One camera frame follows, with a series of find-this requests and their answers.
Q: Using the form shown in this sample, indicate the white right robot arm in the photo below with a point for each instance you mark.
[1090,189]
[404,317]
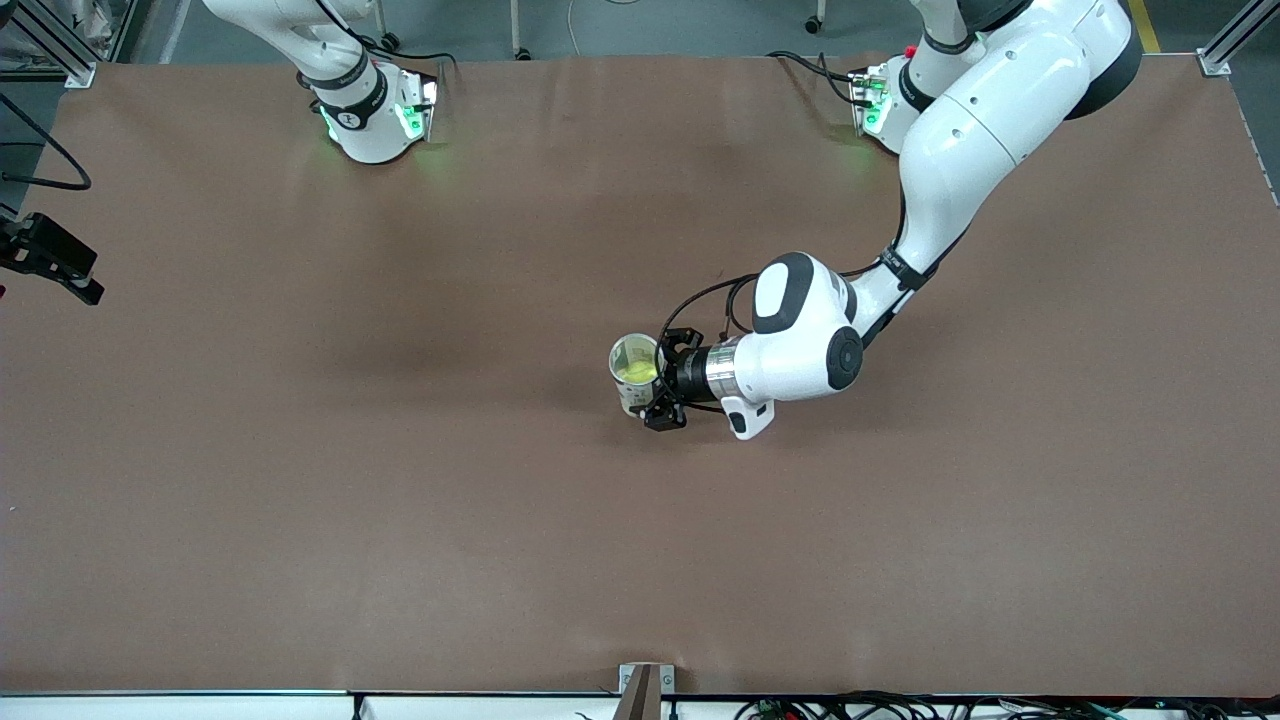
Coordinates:
[370,130]

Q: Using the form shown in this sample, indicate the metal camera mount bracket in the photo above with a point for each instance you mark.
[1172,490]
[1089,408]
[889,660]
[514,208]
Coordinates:
[645,690]

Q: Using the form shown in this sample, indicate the yellow tennis ball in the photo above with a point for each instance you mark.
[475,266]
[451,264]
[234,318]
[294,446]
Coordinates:
[637,371]

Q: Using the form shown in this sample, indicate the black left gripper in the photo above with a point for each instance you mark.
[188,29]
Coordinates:
[689,373]

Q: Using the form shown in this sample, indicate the metal arm base connector block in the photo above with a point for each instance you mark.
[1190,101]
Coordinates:
[428,100]

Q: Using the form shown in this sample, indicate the clear tennis ball can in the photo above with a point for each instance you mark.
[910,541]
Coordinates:
[640,402]

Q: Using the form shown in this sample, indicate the white pole with caster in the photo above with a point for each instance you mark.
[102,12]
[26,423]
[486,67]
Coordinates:
[389,41]
[521,52]

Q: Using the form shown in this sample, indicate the aluminium frame profile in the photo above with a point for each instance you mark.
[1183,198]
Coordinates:
[1215,62]
[80,72]

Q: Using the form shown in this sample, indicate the brown paper table cover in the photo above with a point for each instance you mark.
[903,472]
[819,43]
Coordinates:
[640,550]

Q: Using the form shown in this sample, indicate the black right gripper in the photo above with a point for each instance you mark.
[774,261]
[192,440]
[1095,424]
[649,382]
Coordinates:
[50,252]

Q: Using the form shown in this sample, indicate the rolling chair base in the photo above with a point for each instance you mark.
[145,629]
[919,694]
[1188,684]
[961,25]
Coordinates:
[815,20]

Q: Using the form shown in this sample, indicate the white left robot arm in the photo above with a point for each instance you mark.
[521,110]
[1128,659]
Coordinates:
[980,120]

